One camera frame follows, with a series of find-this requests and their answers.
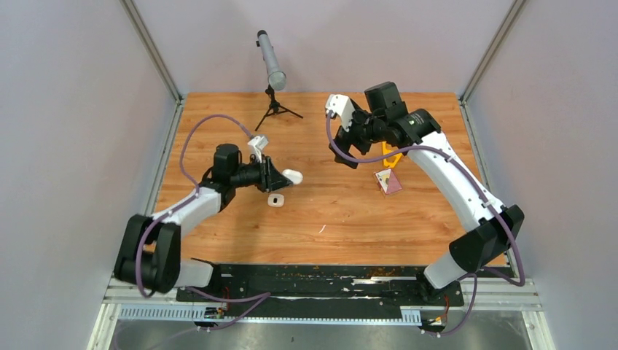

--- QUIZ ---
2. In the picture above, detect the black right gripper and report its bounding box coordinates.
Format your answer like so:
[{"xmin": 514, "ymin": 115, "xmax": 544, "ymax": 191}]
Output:
[{"xmin": 328, "ymin": 103, "xmax": 386, "ymax": 168}]

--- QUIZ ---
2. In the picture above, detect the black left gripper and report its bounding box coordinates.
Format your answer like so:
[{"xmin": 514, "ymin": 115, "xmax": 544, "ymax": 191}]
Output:
[{"xmin": 232, "ymin": 154, "xmax": 294, "ymax": 193}]

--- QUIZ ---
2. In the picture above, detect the white gold-trimmed earbud case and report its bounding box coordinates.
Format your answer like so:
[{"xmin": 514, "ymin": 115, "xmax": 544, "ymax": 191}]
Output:
[{"xmin": 267, "ymin": 193, "xmax": 285, "ymax": 208}]

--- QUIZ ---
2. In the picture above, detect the white oval earbud case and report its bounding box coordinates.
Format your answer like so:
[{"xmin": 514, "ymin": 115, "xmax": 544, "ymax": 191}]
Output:
[{"xmin": 282, "ymin": 169, "xmax": 304, "ymax": 185}]

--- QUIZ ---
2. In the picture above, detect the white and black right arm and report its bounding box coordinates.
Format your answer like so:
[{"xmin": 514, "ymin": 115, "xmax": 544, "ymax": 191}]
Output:
[{"xmin": 325, "ymin": 82, "xmax": 525, "ymax": 305}]

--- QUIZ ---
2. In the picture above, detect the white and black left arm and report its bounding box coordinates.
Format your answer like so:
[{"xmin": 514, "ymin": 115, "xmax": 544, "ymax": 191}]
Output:
[{"xmin": 113, "ymin": 144, "xmax": 303, "ymax": 301}]

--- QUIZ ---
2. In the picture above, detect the black microphone tripod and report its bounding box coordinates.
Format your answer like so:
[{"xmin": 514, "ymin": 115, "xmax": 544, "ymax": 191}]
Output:
[{"xmin": 254, "ymin": 85, "xmax": 304, "ymax": 132}]

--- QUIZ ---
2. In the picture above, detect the grey microphone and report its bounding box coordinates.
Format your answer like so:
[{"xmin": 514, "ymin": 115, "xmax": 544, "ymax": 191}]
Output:
[{"xmin": 257, "ymin": 30, "xmax": 286, "ymax": 91}]

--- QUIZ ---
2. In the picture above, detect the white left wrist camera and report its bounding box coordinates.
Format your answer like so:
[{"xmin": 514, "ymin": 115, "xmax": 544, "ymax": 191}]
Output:
[{"xmin": 247, "ymin": 135, "xmax": 269, "ymax": 163}]

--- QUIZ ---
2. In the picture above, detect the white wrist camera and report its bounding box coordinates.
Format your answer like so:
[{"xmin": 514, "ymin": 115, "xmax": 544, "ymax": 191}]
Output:
[
  {"xmin": 247, "ymin": 135, "xmax": 269, "ymax": 163},
  {"xmin": 324, "ymin": 94, "xmax": 356, "ymax": 132}
]

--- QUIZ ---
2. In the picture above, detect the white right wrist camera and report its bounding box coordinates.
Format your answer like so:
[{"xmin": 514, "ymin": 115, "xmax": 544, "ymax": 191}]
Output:
[{"xmin": 324, "ymin": 94, "xmax": 356, "ymax": 132}]

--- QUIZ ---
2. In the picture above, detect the yellow triangular plastic frame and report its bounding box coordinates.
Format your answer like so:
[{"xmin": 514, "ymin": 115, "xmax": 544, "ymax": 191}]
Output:
[{"xmin": 381, "ymin": 141, "xmax": 403, "ymax": 168}]

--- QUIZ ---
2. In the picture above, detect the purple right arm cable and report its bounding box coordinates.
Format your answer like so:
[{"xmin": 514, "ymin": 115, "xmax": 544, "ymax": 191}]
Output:
[{"xmin": 325, "ymin": 112, "xmax": 527, "ymax": 337}]

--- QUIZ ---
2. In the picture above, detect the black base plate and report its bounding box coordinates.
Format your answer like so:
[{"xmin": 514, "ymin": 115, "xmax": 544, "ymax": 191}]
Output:
[{"xmin": 176, "ymin": 264, "xmax": 464, "ymax": 319}]

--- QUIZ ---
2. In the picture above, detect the white cable duct strip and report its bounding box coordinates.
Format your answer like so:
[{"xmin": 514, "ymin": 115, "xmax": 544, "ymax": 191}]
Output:
[{"xmin": 118, "ymin": 304, "xmax": 423, "ymax": 327}]

